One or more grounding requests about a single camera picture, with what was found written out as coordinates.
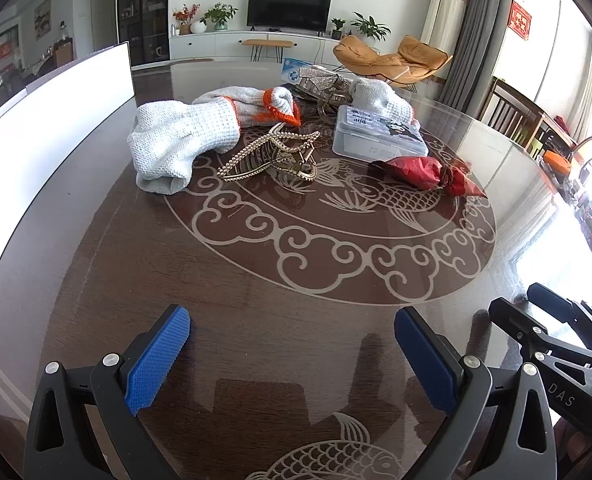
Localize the white tv cabinet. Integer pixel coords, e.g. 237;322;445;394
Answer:
169;30;338;66

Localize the dark glass display cabinet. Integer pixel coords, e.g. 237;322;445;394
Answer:
116;0;170;66

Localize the green potted plant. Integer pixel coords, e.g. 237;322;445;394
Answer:
351;12;391;41
200;2;238;32

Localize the orange lounge chair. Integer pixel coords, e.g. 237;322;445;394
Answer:
333;36;452;86

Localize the black flat television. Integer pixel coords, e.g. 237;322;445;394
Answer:
247;0;332;32

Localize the white cardboard box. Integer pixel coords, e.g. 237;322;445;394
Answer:
0;41;136;313

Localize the small wooden bench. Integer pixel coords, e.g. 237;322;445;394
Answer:
241;39;295;64

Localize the green potted plant left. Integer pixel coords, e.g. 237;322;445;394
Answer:
200;2;238;32

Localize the blue white tissue pack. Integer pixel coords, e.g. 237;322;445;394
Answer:
281;58;317;84

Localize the red paper window decoration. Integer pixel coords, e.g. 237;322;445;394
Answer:
508;1;531;41

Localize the white knit glove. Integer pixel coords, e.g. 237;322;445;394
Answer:
128;98;241;195
349;78;419;127

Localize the grey curtain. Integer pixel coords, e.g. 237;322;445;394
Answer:
439;0;512;117

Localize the person's hand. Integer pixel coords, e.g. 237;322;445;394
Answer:
554;418;592;480

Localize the white standing air conditioner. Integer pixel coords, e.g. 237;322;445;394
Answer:
421;0;468;54

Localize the dining table with chairs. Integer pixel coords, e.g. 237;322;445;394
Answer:
21;38;74;79

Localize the red flower vase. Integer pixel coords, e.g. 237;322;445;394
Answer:
172;3;200;35

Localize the green potted plant right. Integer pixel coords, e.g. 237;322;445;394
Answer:
351;12;391;41

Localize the gold hair claw clip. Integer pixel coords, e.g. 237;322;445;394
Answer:
217;122;321;182

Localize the wooden dining chair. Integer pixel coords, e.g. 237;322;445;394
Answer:
477;77;577;158

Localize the clear plastic storage box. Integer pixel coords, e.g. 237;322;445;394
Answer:
332;105;428;162

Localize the white orange-cuffed glove back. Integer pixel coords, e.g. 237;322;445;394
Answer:
193;86;301;128

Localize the red foil snack packet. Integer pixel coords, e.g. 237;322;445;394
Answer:
369;156;486;197

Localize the framed wall painting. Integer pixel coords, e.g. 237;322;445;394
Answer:
34;0;52;39

